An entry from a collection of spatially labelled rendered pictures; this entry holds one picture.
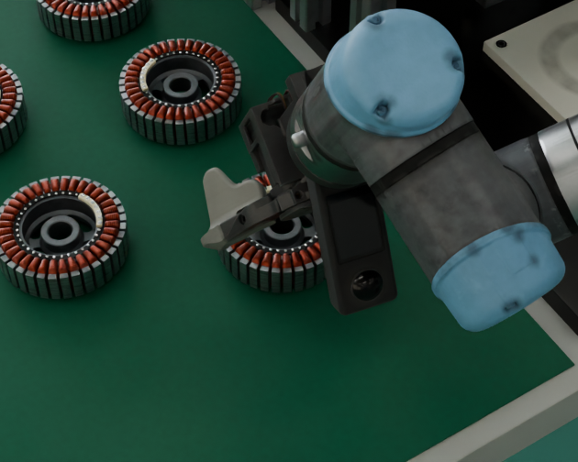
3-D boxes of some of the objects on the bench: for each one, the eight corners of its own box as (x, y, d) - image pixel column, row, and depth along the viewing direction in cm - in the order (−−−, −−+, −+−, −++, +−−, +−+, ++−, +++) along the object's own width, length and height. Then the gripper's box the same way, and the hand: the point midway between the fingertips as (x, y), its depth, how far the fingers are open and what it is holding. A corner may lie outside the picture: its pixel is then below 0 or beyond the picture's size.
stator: (250, 69, 128) (249, 40, 125) (231, 154, 121) (229, 126, 118) (136, 58, 129) (132, 29, 126) (110, 142, 122) (106, 114, 119)
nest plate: (708, 85, 124) (712, 75, 123) (584, 148, 119) (586, 138, 118) (603, -6, 132) (605, -16, 131) (482, 50, 127) (483, 40, 126)
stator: (370, 269, 113) (372, 241, 110) (249, 313, 110) (248, 287, 107) (313, 179, 119) (313, 150, 117) (196, 219, 116) (194, 192, 114)
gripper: (439, 25, 94) (365, 105, 113) (180, 109, 89) (148, 179, 108) (486, 137, 93) (404, 199, 112) (227, 229, 88) (185, 278, 107)
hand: (291, 222), depth 110 cm, fingers open, 14 cm apart
